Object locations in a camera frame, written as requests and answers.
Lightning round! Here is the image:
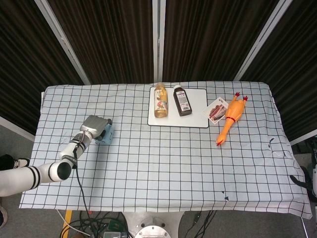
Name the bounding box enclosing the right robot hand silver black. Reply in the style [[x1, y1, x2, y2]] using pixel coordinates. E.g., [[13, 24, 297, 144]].
[[289, 175, 311, 192]]

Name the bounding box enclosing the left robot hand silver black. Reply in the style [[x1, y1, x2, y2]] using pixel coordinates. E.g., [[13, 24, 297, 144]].
[[79, 115, 112, 144]]

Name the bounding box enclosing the light green numbered cube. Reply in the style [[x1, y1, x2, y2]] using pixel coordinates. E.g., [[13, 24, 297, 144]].
[[95, 123, 115, 146]]

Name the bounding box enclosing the silver robot base column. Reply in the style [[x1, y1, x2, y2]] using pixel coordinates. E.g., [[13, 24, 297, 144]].
[[122, 210, 185, 238]]

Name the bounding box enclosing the white black-grid tablecloth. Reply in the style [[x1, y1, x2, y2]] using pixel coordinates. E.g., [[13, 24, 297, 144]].
[[19, 80, 313, 220]]

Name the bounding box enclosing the clear bottle of amber tea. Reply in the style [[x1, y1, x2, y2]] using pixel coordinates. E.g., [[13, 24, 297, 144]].
[[154, 82, 169, 119]]

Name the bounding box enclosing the white sneaker shoe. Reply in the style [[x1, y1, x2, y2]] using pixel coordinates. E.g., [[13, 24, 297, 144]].
[[13, 157, 31, 169]]

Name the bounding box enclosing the dark ribbed partition panel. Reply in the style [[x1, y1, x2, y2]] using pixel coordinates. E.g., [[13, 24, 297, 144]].
[[241, 0, 317, 142], [0, 0, 85, 136], [47, 0, 156, 85], [162, 0, 282, 82]]

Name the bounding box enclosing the dark brown medicine bottle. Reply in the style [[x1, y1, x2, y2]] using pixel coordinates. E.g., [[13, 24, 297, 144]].
[[172, 84, 193, 117]]

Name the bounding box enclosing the orange rubber chicken toy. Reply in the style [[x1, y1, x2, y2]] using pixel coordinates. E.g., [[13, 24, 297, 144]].
[[215, 92, 249, 147]]

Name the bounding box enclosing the green electronics box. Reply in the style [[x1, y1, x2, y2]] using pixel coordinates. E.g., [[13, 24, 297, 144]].
[[108, 219, 125, 233]]

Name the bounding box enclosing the white board with black rim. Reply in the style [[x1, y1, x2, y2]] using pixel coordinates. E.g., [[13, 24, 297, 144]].
[[147, 86, 210, 129]]

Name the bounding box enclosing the printed picture card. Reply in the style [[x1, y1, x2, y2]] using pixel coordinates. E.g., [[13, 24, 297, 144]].
[[203, 97, 229, 124]]

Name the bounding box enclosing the dark shoe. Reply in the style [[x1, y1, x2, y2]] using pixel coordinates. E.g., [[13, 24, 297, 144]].
[[0, 204, 8, 229]]

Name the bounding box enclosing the white partition base rail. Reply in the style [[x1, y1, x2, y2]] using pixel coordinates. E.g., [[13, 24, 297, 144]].
[[289, 135, 317, 146], [0, 116, 36, 142]]

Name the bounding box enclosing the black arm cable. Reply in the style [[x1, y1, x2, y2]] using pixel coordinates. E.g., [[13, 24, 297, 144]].
[[72, 138, 93, 216]]

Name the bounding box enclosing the white partition post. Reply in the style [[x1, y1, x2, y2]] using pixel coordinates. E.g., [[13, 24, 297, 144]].
[[152, 0, 166, 84], [233, 0, 294, 82], [34, 0, 92, 85]]

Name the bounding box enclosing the black floor cable bundle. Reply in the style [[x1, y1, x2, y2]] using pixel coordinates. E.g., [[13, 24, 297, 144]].
[[184, 210, 218, 238], [66, 210, 129, 238]]

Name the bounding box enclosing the white floor cable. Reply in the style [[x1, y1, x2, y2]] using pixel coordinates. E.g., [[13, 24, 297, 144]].
[[56, 209, 92, 237]]

